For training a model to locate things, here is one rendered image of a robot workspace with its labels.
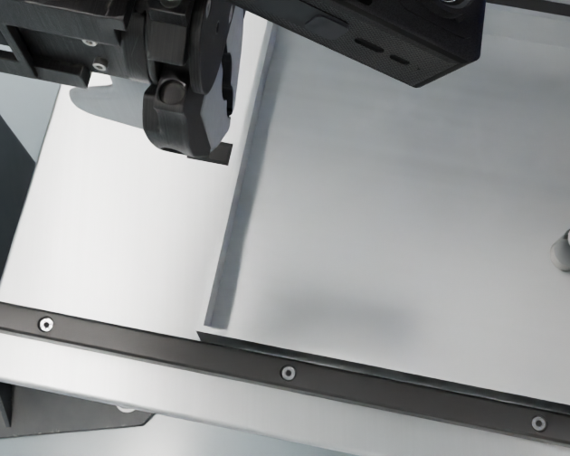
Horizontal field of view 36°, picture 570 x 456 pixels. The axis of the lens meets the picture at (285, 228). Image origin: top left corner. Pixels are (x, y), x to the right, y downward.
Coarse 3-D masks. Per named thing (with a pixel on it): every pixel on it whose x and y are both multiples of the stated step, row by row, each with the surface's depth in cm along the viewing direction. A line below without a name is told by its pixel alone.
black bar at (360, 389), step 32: (0, 320) 55; (32, 320) 55; (64, 320) 55; (96, 320) 55; (96, 352) 56; (128, 352) 55; (160, 352) 55; (192, 352) 55; (224, 352) 55; (256, 352) 55; (256, 384) 55; (288, 384) 54; (320, 384) 54; (352, 384) 54; (384, 384) 54; (416, 416) 55; (448, 416) 53; (480, 416) 53; (512, 416) 53; (544, 416) 53
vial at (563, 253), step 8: (568, 232) 55; (560, 240) 56; (568, 240) 54; (552, 248) 58; (560, 248) 56; (568, 248) 55; (552, 256) 58; (560, 256) 56; (568, 256) 55; (560, 264) 57; (568, 264) 56
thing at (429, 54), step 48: (240, 0) 24; (288, 0) 23; (336, 0) 23; (384, 0) 24; (432, 0) 24; (480, 0) 26; (336, 48) 25; (384, 48) 25; (432, 48) 25; (480, 48) 26
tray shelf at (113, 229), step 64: (256, 64) 63; (64, 128) 61; (128, 128) 61; (64, 192) 60; (128, 192) 60; (192, 192) 60; (64, 256) 58; (128, 256) 58; (192, 256) 58; (128, 320) 57; (192, 320) 57; (64, 384) 56; (128, 384) 56; (192, 384) 56; (384, 448) 55; (448, 448) 55; (512, 448) 55
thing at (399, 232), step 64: (320, 64) 62; (512, 64) 62; (256, 128) 61; (320, 128) 61; (384, 128) 61; (448, 128) 61; (512, 128) 61; (256, 192) 60; (320, 192) 60; (384, 192) 60; (448, 192) 60; (512, 192) 60; (256, 256) 58; (320, 256) 58; (384, 256) 58; (448, 256) 58; (512, 256) 58; (256, 320) 57; (320, 320) 57; (384, 320) 57; (448, 320) 57; (512, 320) 57; (448, 384) 54; (512, 384) 56
